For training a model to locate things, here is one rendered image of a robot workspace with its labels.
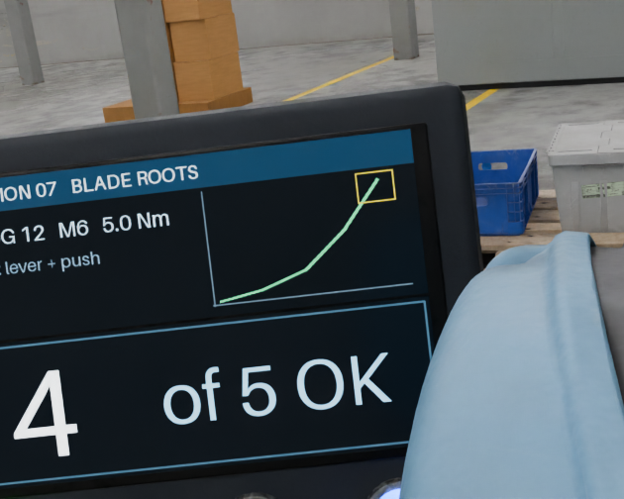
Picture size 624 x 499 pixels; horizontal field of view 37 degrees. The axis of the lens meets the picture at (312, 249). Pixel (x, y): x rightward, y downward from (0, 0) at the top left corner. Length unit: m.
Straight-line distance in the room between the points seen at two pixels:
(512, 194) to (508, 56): 4.58
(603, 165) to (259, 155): 3.37
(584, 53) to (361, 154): 7.80
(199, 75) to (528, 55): 2.92
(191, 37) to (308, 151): 8.44
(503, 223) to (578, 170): 0.36
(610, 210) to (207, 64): 5.52
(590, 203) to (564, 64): 4.49
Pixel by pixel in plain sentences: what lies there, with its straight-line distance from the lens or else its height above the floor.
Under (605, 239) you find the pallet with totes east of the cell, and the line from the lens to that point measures 3.70.
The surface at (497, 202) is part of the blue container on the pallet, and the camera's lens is 3.75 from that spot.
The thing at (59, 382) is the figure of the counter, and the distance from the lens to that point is 0.33.
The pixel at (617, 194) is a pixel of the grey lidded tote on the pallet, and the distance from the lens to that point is 3.72.
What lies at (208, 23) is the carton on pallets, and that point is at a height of 0.82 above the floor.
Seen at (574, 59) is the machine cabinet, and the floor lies 0.21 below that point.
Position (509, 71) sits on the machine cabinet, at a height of 0.15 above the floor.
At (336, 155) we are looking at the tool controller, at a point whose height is 1.24.
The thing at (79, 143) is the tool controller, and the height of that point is 1.25.
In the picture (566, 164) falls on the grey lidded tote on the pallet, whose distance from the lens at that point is 3.67.
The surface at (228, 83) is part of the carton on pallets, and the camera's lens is 8.93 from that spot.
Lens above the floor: 1.30
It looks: 17 degrees down
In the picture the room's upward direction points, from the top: 7 degrees counter-clockwise
